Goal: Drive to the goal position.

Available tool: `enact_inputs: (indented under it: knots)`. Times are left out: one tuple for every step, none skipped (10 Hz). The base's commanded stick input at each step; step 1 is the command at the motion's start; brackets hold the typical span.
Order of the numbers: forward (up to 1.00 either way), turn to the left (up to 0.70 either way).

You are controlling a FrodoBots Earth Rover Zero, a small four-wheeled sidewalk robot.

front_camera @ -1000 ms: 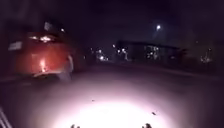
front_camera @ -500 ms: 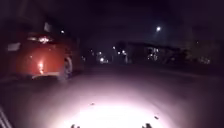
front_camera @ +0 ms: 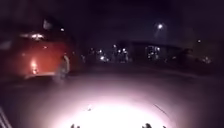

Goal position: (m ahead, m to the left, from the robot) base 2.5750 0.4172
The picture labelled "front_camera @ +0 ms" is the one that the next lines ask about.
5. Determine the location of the grey asphalt road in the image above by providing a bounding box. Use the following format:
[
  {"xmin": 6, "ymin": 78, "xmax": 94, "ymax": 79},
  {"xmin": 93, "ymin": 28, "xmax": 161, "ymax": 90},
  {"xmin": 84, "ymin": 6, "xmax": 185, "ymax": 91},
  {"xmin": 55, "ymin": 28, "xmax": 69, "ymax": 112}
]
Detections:
[{"xmin": 0, "ymin": 64, "xmax": 224, "ymax": 128}]

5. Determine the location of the person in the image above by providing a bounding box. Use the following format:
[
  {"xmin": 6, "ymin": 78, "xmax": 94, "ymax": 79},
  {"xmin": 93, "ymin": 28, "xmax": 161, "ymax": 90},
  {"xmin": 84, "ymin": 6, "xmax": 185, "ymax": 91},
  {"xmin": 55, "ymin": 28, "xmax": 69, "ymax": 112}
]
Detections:
[{"xmin": 59, "ymin": 53, "xmax": 71, "ymax": 80}]

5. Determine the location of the robot's own part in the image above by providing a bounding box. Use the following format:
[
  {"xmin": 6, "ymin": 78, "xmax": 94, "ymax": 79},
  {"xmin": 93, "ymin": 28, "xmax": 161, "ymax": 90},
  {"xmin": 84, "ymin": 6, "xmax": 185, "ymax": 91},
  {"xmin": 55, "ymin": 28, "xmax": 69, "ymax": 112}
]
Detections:
[
  {"xmin": 141, "ymin": 122, "xmax": 154, "ymax": 128},
  {"xmin": 70, "ymin": 123, "xmax": 82, "ymax": 128}
]

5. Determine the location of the red vehicle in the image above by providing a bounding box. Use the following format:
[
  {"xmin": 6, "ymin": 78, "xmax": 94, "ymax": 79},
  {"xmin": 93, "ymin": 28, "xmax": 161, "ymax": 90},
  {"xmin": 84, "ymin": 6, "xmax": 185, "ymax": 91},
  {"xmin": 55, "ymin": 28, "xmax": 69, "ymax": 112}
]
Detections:
[{"xmin": 0, "ymin": 31, "xmax": 75, "ymax": 79}]

